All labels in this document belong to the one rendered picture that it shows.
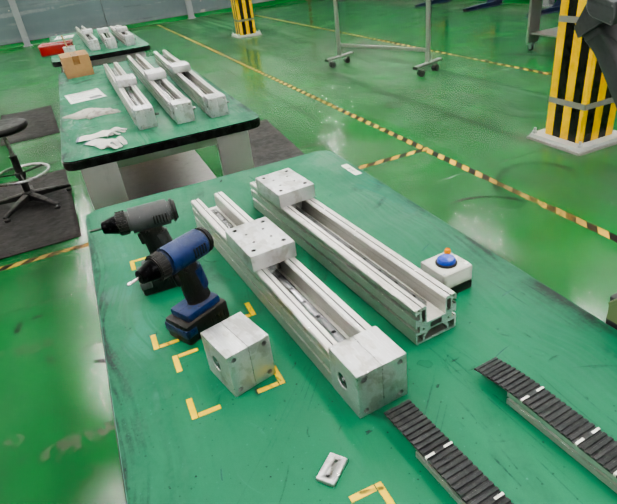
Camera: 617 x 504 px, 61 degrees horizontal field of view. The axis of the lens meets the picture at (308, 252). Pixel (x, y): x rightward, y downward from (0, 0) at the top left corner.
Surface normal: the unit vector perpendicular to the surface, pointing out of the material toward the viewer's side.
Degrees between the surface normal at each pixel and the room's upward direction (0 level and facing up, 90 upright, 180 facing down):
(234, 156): 90
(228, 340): 0
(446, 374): 0
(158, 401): 0
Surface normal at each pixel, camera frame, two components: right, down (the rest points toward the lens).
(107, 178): 0.40, 0.43
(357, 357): -0.11, -0.85
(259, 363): 0.61, 0.35
